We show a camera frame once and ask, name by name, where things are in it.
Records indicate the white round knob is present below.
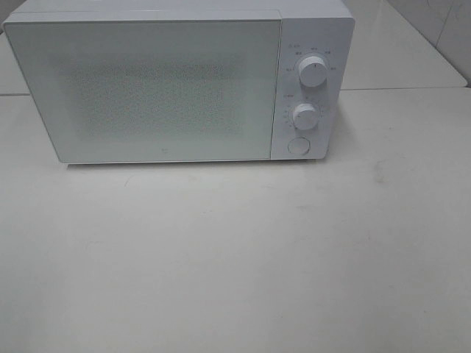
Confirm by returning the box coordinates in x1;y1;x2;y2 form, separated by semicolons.
291;103;320;130
297;54;328;88

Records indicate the round white door button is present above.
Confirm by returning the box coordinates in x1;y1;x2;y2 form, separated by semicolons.
288;138;311;155

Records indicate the white microwave door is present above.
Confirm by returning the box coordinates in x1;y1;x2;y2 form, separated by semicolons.
5;21;280;164

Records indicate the white microwave oven body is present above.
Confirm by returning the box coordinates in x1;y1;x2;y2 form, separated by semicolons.
2;1;355;164

